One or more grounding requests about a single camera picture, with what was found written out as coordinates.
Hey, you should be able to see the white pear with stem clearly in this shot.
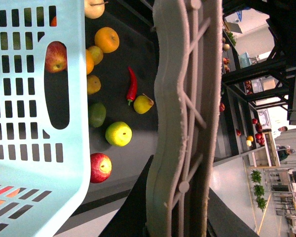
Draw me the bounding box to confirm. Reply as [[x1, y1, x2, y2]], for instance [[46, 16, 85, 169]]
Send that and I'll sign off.
[[84, 0, 109, 19]]

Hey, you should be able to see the small orange tangerine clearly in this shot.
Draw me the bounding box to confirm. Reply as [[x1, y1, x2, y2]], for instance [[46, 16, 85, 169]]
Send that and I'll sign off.
[[50, 16, 57, 27]]

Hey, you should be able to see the green avocado near lemon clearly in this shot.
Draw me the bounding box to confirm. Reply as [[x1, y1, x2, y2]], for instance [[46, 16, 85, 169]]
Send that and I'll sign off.
[[88, 102, 107, 128]]

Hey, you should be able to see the light teal shopping basket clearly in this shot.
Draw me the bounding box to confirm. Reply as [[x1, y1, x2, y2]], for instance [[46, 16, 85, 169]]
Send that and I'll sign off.
[[0, 0, 90, 237]]

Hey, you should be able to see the yellow green pear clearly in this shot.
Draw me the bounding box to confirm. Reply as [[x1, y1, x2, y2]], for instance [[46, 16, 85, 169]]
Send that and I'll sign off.
[[133, 94, 154, 114]]

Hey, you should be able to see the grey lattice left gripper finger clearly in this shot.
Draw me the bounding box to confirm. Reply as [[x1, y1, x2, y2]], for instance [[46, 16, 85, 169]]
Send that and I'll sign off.
[[146, 0, 222, 237]]

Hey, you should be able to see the red chili pepper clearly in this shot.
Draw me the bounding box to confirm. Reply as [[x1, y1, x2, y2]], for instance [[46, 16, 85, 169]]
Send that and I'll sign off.
[[126, 67, 138, 106]]

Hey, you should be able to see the red apple front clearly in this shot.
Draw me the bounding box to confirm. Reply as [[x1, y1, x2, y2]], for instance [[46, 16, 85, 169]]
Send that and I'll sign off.
[[90, 153, 112, 183]]

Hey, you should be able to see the green apple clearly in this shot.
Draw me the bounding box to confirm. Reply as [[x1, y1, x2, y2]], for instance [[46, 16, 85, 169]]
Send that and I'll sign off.
[[105, 121, 132, 147]]

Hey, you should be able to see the brown kiwi lower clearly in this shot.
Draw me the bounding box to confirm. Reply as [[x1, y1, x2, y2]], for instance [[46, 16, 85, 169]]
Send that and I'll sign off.
[[87, 75, 101, 95]]

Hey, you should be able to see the orange yellow pear apple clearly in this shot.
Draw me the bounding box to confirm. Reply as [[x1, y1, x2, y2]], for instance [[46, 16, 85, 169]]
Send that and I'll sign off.
[[94, 27, 120, 53]]

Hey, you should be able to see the red yellow apple centre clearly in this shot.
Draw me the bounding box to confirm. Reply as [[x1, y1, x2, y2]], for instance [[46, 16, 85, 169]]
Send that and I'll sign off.
[[44, 41, 68, 73]]

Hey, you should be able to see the brown kiwi upper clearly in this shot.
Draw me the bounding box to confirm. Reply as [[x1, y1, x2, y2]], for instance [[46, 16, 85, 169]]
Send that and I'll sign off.
[[87, 45, 104, 66]]

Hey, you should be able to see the brown kiwi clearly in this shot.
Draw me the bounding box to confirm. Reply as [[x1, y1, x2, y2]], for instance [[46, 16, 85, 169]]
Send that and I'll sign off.
[[87, 75, 101, 95], [87, 45, 104, 66]]

